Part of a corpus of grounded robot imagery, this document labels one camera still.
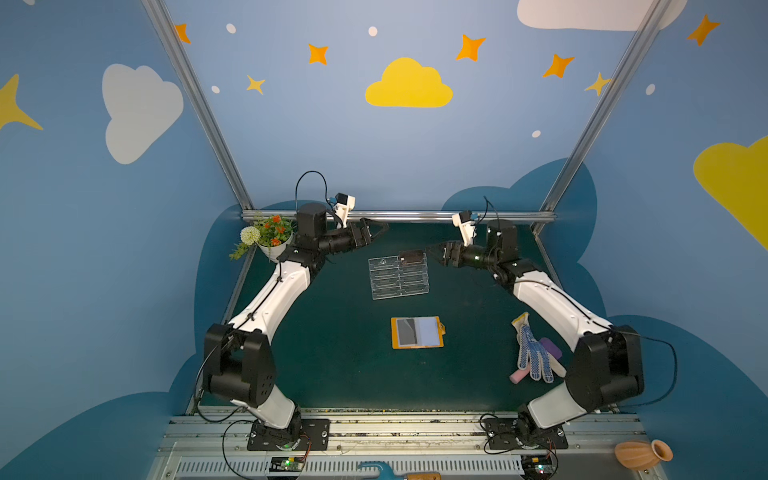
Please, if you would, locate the silver credit card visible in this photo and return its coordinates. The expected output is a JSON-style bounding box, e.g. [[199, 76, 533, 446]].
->
[[398, 250, 426, 266], [394, 318, 418, 348]]

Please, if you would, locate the clear plastic organizer tray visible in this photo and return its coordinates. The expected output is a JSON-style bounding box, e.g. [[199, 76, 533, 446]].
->
[[368, 255, 430, 301]]

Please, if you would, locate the yellow leather card holder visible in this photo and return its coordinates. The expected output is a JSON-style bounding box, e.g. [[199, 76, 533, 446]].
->
[[391, 316, 446, 350]]

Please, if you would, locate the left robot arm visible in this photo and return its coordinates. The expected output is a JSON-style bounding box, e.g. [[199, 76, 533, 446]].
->
[[200, 203, 389, 444]]

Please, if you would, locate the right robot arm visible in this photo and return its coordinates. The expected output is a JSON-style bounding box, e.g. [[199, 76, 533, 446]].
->
[[427, 215, 645, 436]]

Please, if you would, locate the potted flower plant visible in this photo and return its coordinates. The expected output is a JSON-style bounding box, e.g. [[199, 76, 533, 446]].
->
[[229, 215, 294, 263]]

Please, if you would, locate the right controller board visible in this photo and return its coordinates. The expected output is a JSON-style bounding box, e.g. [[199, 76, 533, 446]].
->
[[521, 456, 557, 480]]

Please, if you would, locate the controller board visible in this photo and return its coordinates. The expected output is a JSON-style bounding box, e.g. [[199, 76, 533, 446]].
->
[[269, 457, 305, 474], [521, 456, 557, 480]]

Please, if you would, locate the left controller board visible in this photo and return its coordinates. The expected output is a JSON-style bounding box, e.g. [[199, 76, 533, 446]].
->
[[269, 457, 305, 474]]

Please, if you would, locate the terracotta clay vase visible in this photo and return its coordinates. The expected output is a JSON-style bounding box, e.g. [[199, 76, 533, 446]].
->
[[614, 440, 674, 471]]

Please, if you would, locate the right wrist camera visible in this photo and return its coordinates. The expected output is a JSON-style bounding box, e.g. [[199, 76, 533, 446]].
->
[[452, 210, 476, 247]]

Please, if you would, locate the aluminium frame rear bar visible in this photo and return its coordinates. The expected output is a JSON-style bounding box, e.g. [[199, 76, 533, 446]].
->
[[241, 210, 556, 224]]

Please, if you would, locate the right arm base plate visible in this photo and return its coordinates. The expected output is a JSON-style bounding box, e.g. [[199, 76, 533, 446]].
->
[[479, 414, 569, 454]]

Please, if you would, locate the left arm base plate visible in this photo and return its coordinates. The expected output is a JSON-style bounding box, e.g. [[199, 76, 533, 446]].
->
[[247, 419, 330, 452]]

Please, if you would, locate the teal handled tool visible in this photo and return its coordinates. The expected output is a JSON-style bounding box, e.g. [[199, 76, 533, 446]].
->
[[358, 461, 442, 480]]

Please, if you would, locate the aluminium front rail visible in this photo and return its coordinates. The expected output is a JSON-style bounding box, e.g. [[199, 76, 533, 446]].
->
[[148, 410, 667, 479]]

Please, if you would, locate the aluminium frame left post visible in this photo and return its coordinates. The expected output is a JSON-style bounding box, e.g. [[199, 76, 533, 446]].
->
[[141, 0, 253, 211]]

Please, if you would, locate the aluminium frame post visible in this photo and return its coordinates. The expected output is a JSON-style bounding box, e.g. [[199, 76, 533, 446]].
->
[[540, 0, 672, 217], [141, 0, 253, 211]]

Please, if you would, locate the aluminium frame right post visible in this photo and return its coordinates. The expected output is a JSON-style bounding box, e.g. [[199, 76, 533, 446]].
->
[[540, 0, 672, 217]]

